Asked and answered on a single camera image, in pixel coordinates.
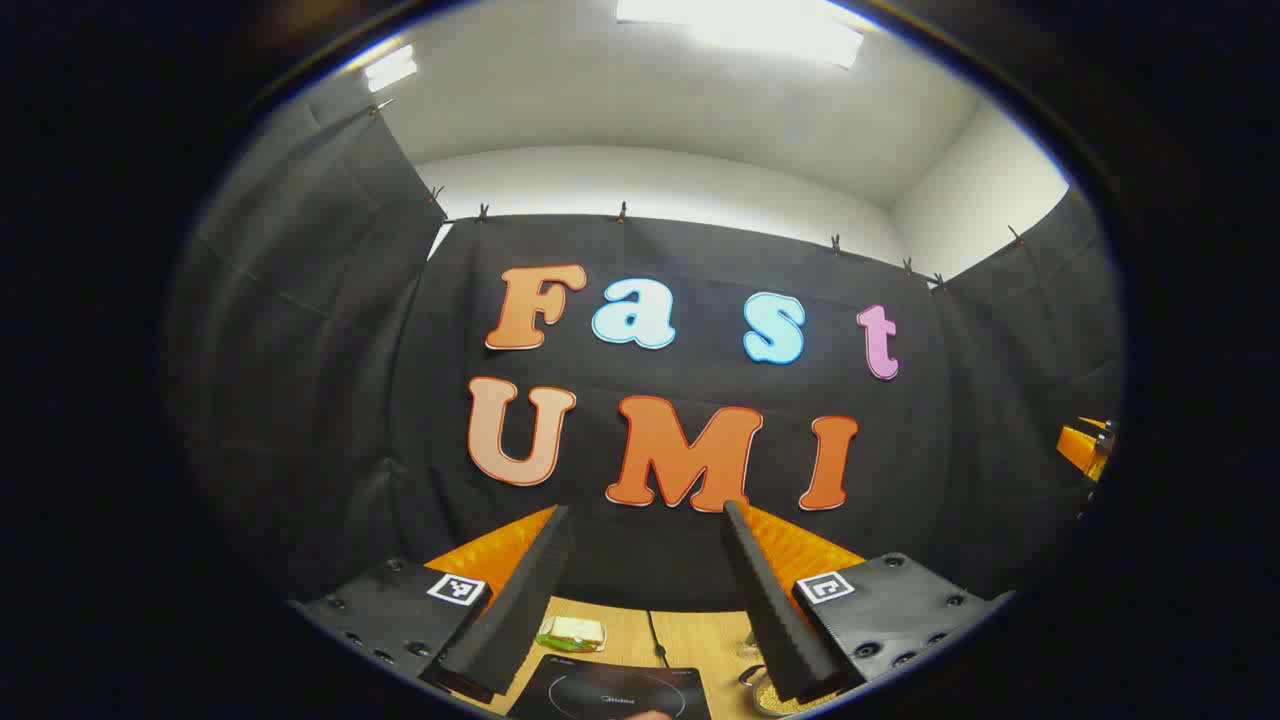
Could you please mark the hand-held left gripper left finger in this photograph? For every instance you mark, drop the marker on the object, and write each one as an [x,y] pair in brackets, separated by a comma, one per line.
[520,600]

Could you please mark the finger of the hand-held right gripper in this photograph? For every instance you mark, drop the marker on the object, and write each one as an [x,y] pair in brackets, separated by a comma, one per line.
[1082,448]

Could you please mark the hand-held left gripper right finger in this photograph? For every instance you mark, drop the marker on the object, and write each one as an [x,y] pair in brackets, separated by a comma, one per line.
[765,600]

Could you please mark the stainless steel pot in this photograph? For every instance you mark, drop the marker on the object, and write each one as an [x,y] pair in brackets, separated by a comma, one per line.
[770,702]

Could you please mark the black induction cooktop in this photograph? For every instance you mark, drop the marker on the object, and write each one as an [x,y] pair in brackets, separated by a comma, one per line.
[600,690]

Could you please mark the sandwich with lettuce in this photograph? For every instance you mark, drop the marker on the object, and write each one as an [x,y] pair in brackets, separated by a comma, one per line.
[573,632]

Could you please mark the black backdrop cloth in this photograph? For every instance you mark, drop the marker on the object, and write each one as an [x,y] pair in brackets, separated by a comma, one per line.
[320,400]

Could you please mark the row of black cloth clips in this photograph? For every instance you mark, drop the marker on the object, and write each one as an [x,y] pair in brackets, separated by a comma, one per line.
[622,212]

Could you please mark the large ceiling light panel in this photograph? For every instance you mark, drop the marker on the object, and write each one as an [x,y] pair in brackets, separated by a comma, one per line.
[760,28]

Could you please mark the small ceiling light panel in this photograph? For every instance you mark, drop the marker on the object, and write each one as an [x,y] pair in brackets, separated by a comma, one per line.
[390,68]

